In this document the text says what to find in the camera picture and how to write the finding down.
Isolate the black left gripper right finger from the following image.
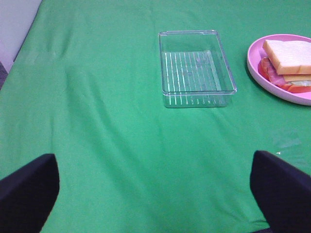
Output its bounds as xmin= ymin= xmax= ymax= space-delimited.
xmin=250 ymin=150 xmax=311 ymax=233

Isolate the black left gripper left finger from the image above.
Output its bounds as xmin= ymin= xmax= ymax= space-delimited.
xmin=0 ymin=154 xmax=60 ymax=233

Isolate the green lettuce leaf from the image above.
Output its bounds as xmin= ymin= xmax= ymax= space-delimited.
xmin=291 ymin=80 xmax=311 ymax=86

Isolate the bread slice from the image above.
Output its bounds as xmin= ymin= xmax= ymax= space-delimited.
xmin=262 ymin=40 xmax=311 ymax=75
xmin=257 ymin=58 xmax=311 ymax=94

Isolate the yellow cheese slice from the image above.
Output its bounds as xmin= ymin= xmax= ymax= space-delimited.
xmin=283 ymin=74 xmax=311 ymax=82

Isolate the bacon strip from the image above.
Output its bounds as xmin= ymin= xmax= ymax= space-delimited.
xmin=258 ymin=57 xmax=286 ymax=85

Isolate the green tablecloth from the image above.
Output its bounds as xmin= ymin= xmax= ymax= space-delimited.
xmin=0 ymin=0 xmax=311 ymax=233

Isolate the pink round plate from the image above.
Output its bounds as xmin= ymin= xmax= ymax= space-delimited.
xmin=247 ymin=34 xmax=311 ymax=106

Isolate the left clear plastic tray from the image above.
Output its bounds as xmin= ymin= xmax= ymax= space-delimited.
xmin=159 ymin=30 xmax=237 ymax=108

